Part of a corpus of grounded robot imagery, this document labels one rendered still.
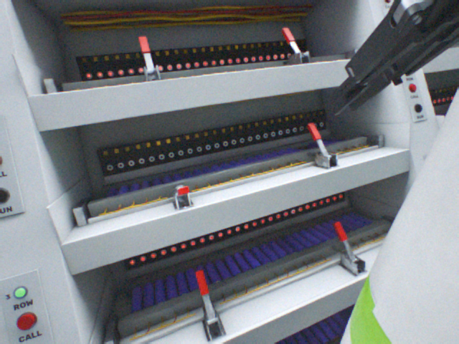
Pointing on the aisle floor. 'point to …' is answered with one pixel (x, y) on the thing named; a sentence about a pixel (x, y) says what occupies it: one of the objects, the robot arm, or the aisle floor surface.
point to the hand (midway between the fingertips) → (356, 92)
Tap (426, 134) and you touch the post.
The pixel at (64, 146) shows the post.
